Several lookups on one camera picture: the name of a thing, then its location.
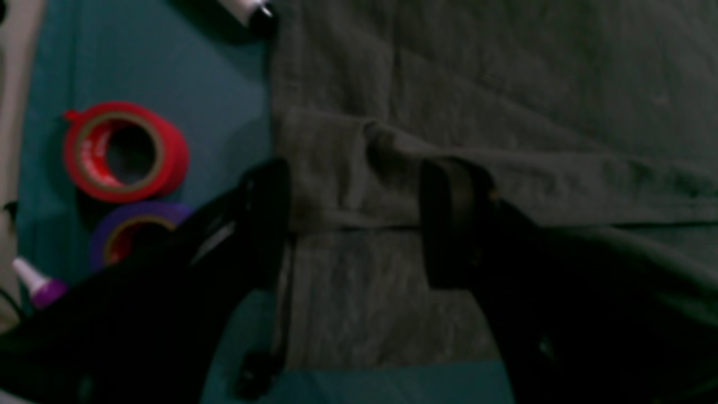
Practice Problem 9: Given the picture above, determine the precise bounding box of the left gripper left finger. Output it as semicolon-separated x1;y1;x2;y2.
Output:
1;159;291;403

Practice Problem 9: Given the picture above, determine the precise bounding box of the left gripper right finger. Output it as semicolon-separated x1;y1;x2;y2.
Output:
420;158;716;403

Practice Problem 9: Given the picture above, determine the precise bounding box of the dark grey T-shirt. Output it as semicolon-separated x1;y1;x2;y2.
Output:
270;1;716;370

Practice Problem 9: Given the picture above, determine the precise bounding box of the purple tape roll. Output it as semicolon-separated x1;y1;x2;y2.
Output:
89;200;193;273

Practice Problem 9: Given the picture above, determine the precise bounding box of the purple glue tube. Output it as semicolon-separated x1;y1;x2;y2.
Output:
11;256;70;310

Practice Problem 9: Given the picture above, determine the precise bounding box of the red tape roll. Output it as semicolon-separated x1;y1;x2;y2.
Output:
62;102;190;204

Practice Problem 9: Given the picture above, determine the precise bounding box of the blue table cloth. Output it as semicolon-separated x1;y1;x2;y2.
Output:
16;1;513;403

